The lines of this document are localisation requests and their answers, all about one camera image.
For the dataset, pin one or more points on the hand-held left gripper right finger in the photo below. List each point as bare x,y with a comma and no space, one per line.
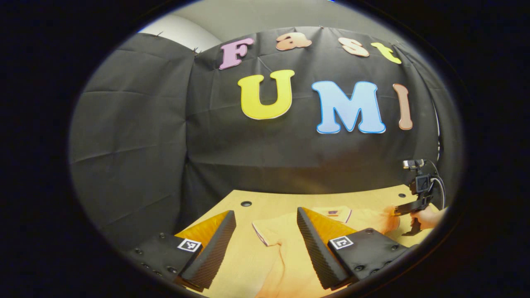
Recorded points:
314,248

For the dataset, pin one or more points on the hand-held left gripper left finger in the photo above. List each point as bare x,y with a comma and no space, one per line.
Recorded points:
215,248

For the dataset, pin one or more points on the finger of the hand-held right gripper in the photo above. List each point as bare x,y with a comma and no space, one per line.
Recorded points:
412,206

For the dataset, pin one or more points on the orange T-shirt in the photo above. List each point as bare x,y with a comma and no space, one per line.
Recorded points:
285,248

